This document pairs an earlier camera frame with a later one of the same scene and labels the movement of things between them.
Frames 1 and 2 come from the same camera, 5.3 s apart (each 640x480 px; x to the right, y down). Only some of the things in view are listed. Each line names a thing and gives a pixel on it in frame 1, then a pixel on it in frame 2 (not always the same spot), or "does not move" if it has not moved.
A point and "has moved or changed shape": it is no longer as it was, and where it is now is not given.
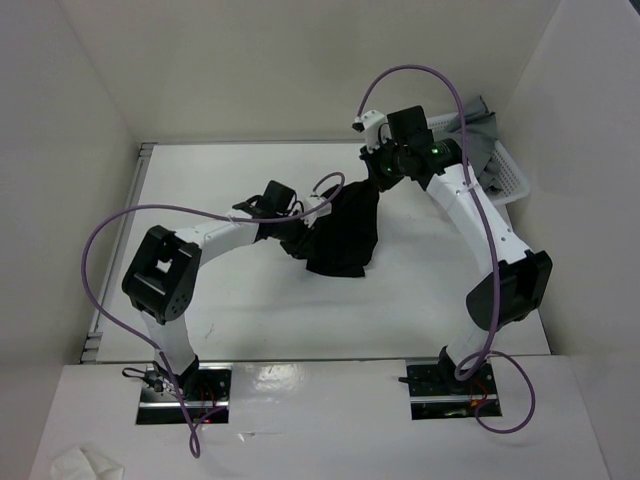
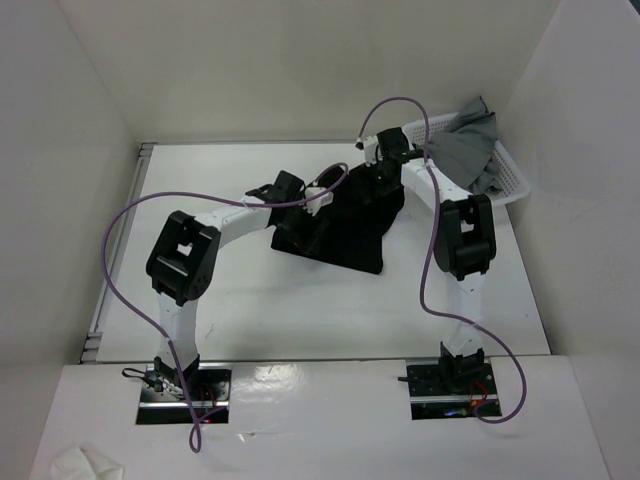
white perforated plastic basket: [514, 182] does not move
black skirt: [341, 243] has moved or changed shape
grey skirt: [481, 138] does not move
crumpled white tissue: [86, 463] does not move
